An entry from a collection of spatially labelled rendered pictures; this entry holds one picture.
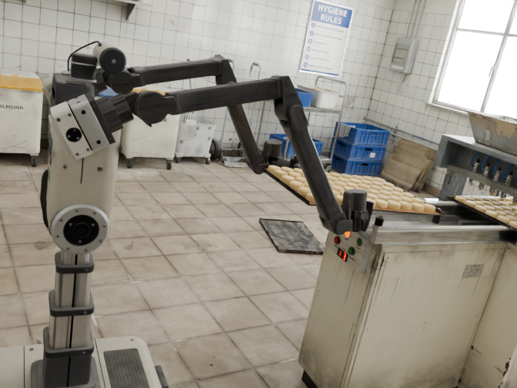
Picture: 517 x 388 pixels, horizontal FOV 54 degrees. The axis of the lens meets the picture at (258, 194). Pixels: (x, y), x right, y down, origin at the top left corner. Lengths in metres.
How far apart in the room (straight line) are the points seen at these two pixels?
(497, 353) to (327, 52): 4.94
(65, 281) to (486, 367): 1.82
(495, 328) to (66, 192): 1.86
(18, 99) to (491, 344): 3.94
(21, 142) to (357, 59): 4.34
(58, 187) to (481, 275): 1.74
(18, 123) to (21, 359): 3.06
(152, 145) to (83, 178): 3.70
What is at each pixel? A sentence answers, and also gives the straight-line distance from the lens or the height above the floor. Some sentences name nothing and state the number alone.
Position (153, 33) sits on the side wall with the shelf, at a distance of 5.65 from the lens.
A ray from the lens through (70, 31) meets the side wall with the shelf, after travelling 5.43.
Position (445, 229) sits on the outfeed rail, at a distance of 2.11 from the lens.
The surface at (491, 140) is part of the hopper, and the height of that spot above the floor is 1.21.
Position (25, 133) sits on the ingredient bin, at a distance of 4.86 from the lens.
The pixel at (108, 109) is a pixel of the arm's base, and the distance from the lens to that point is 1.27.
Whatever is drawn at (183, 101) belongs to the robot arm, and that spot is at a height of 1.29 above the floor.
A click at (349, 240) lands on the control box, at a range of 2.01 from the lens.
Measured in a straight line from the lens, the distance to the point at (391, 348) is 2.24.
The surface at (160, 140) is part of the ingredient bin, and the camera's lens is 5.16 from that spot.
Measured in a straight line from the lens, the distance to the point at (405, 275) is 2.06.
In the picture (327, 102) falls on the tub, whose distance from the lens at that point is 6.06.
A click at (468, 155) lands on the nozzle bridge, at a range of 2.67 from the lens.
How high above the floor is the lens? 1.49
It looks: 17 degrees down
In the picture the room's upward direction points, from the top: 11 degrees clockwise
